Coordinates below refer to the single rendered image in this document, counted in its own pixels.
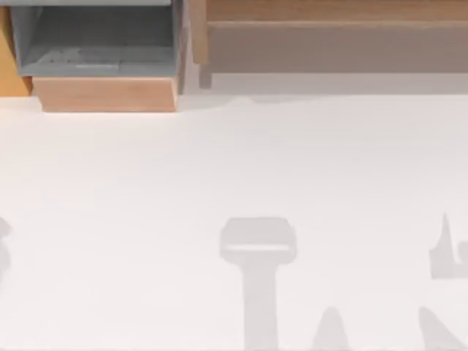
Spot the wooden cupboard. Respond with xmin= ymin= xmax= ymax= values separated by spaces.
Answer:
xmin=0 ymin=6 xmax=34 ymax=97

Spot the pale wooden drawer front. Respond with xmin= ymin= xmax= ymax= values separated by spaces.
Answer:
xmin=31 ymin=75 xmax=179 ymax=113

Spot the wooden open shelf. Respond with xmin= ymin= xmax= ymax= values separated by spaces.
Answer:
xmin=189 ymin=0 xmax=468 ymax=90

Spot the grey pierced drawer inside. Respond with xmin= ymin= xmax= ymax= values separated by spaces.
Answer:
xmin=10 ymin=0 xmax=184 ymax=78

